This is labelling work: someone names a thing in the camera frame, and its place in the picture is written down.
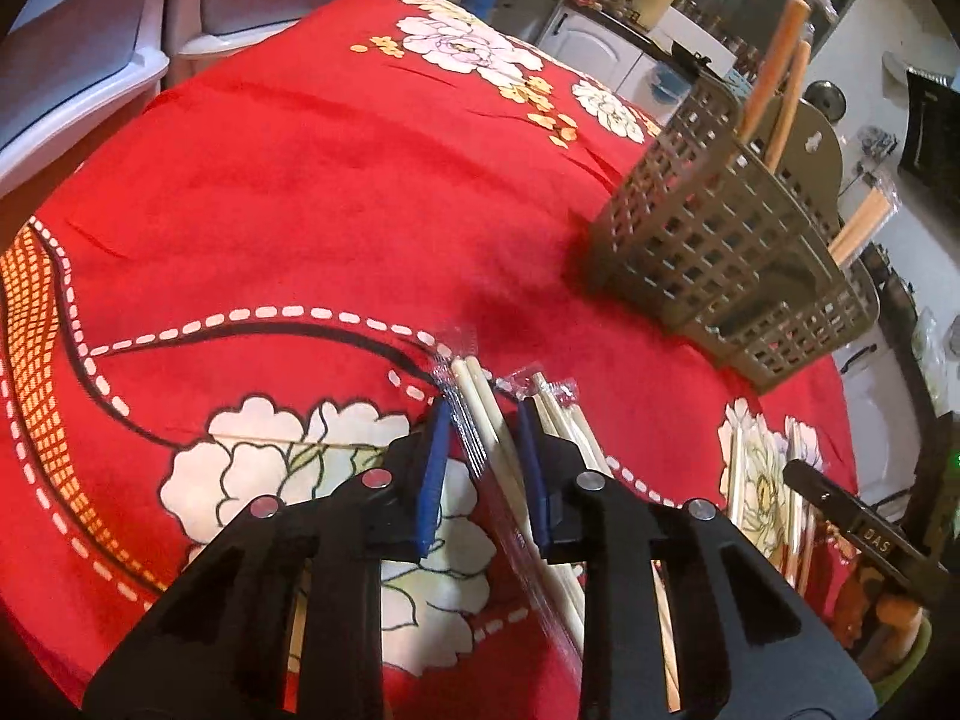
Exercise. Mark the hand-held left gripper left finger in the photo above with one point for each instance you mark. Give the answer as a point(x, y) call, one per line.
point(435, 480)

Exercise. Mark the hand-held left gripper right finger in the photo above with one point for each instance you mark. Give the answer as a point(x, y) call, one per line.
point(529, 480)

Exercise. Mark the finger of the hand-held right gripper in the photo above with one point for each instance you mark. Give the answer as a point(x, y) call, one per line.
point(855, 521)

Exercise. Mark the olive perforated utensil holder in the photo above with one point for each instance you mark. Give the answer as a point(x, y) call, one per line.
point(697, 240)

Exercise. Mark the person's right hand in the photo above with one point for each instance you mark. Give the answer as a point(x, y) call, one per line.
point(881, 615)

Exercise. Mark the red floral blanket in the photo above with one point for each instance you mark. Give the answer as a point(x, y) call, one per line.
point(300, 202)

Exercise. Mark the black range hood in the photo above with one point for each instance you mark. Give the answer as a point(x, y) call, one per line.
point(934, 127)

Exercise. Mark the blue hanging bag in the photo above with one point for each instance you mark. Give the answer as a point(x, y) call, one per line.
point(669, 82)

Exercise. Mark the hanging steel pan lid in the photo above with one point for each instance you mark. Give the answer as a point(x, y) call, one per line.
point(826, 99)

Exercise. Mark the black wok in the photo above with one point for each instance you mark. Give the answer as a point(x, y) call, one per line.
point(690, 56)

